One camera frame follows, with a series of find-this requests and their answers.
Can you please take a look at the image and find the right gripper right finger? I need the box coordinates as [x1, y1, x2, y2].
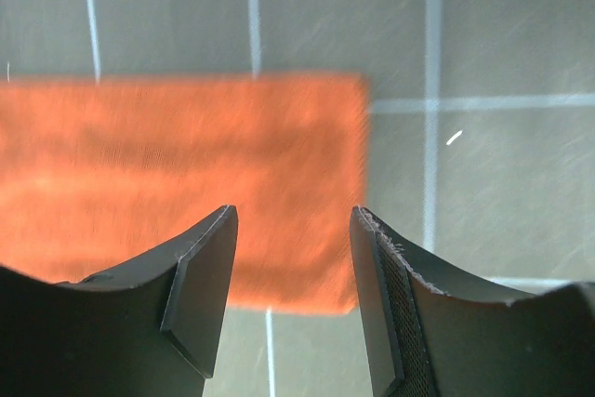
[350, 206, 594, 396]

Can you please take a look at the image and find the brown towel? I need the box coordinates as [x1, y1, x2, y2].
[1, 73, 369, 314]

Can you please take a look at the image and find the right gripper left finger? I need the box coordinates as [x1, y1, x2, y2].
[1, 205, 238, 396]

